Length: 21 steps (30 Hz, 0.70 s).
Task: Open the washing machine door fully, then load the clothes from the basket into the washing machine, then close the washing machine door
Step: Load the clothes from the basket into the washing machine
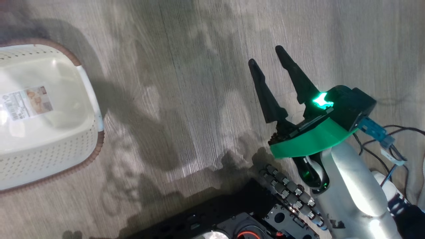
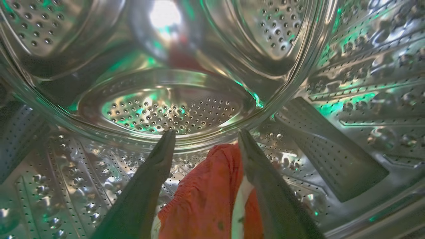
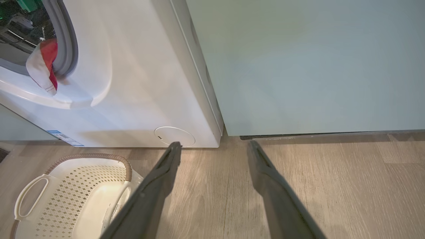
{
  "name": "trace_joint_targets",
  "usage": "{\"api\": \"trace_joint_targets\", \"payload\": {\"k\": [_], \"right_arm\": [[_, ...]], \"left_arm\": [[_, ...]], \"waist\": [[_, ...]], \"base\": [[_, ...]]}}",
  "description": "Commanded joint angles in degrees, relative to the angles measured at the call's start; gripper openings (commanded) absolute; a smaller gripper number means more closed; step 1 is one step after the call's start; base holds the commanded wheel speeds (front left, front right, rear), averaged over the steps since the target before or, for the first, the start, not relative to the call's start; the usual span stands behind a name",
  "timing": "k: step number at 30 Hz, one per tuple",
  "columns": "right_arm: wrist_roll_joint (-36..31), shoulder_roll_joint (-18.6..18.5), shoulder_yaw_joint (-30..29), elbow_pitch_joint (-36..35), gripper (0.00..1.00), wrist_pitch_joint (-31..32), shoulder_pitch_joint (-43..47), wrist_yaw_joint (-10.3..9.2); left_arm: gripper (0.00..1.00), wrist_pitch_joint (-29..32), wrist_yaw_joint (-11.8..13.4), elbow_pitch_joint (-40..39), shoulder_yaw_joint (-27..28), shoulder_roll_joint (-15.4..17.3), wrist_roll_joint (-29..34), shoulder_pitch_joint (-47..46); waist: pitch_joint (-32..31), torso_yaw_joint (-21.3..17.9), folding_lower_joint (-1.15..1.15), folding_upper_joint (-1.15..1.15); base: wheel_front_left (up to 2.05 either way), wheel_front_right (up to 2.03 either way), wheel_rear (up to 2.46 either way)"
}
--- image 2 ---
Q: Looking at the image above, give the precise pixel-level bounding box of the grey drum lifter paddle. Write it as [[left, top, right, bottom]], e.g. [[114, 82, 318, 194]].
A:
[[278, 97, 389, 203], [0, 102, 48, 184]]

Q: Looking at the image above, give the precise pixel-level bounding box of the stainless steel washing machine drum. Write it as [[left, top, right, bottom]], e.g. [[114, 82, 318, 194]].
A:
[[0, 0, 425, 239]]

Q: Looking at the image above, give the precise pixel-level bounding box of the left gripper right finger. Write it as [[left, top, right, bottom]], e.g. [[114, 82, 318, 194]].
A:
[[238, 129, 324, 239]]

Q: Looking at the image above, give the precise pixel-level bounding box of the red garment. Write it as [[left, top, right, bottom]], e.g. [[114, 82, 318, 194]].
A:
[[151, 143, 266, 239]]

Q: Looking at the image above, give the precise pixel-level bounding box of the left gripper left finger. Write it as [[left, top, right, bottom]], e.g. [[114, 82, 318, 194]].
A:
[[91, 130, 177, 239]]

